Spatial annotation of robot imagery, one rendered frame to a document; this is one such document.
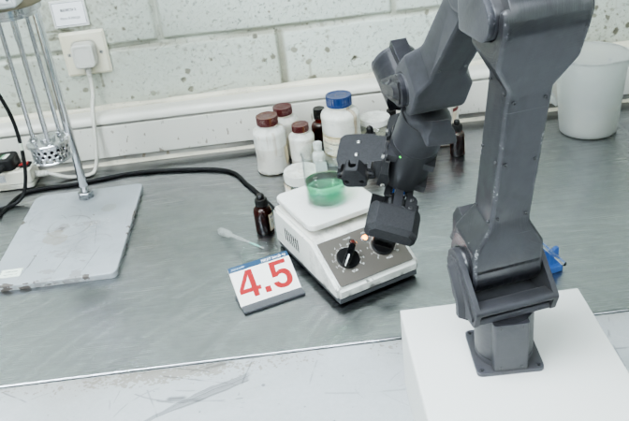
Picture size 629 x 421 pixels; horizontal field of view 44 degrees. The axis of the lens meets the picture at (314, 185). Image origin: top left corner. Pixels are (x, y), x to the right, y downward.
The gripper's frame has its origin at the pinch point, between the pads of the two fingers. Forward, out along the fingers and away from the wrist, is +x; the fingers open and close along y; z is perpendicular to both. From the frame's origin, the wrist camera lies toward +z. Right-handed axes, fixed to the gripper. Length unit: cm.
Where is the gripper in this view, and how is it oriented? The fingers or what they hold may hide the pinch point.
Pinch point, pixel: (392, 199)
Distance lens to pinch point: 99.7
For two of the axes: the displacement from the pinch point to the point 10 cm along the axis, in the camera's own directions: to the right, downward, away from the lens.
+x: -1.5, 5.8, 8.0
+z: -9.7, -2.6, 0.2
